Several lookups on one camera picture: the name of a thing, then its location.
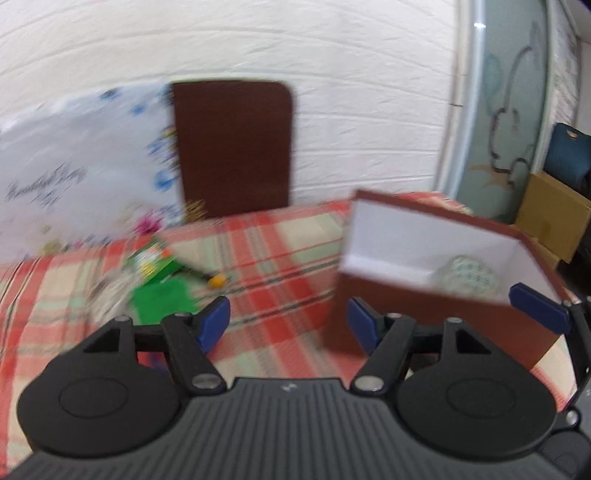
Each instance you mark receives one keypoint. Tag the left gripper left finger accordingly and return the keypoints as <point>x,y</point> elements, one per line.
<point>124,385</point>

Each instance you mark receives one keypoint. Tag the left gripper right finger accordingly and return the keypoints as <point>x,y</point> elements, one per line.
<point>451,387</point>

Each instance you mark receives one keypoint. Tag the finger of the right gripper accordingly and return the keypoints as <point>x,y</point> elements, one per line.
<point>569,319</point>

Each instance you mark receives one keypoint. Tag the green carton box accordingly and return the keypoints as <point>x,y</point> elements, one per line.
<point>163,283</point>

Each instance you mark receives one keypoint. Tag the upper cardboard box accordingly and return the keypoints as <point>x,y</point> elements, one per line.
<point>554,214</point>

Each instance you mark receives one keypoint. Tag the round patterned packet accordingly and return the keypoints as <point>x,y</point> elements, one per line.
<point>467,277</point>

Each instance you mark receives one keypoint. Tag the blue chair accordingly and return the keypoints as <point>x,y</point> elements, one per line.
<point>568,158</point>

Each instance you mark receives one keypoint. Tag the red plaid bed sheet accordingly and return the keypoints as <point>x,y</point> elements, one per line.
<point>282,268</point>

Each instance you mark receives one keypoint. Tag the white floral plastic bag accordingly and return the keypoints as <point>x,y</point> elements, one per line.
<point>89,170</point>

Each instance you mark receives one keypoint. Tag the glass door with cartoon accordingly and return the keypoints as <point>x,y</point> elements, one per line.
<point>499,106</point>

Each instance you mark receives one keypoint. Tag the brown wooden headboard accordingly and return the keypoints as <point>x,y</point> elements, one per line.
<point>233,141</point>

